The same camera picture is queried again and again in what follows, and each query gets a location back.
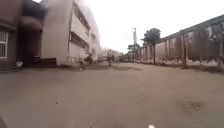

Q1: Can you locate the utility pole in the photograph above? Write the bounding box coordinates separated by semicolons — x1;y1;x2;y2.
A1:
131;27;138;64

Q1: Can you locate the tree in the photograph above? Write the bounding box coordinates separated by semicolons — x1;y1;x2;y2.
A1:
141;27;162;46

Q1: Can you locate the pale distant building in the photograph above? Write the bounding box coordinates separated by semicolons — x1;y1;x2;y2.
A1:
99;47;123;63

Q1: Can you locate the brown-grey paved road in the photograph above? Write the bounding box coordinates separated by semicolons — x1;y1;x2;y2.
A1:
0;61;224;128

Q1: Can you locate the red-brown building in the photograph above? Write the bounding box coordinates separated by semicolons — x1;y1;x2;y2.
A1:
0;0;48;71

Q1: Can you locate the pale building with window bands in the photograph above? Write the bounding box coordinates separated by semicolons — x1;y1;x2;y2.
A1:
39;0;102;67

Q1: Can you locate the stained wall with pillars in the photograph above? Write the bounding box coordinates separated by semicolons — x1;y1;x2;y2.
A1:
128;14;224;73

